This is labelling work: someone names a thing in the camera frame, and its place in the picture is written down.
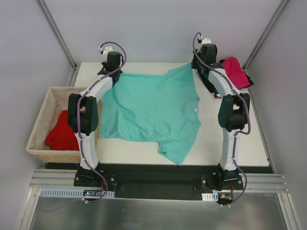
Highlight black t shirt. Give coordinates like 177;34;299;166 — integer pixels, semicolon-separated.
196;58;254;99

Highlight teal t shirt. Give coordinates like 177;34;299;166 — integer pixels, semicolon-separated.
99;63;201;165

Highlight wicker basket with cloth liner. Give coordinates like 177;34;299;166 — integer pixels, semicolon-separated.
26;86;103;163

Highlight pink t shirt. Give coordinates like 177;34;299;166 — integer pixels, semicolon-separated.
222;57;250;89

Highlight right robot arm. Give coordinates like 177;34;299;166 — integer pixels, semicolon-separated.
191;42;251;191

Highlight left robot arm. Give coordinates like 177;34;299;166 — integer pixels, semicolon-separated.
67;46;124;187

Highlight red t shirt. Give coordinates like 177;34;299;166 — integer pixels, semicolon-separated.
45;110;79;151

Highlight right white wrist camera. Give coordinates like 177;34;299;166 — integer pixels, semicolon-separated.
197;36;212;45

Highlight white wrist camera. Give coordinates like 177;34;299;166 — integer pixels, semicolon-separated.
197;36;212;45
99;46;113;62

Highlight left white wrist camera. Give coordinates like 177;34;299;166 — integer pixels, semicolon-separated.
99;46;113;62

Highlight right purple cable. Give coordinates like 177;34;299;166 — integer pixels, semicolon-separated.
193;32;251;210

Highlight aluminium frame post left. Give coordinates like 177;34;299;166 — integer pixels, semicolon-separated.
36;0;77;70

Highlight aluminium frame post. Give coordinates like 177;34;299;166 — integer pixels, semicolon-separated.
36;0;77;70
243;0;290;72

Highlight aluminium frame post right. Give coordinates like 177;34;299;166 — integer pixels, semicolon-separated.
243;0;290;72

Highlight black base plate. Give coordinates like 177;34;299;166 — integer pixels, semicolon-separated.
45;162;275;199

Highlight aluminium rail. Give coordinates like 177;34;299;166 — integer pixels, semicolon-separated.
30;169;77;188

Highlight right white cable duct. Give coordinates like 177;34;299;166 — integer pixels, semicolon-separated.
201;192;219;202

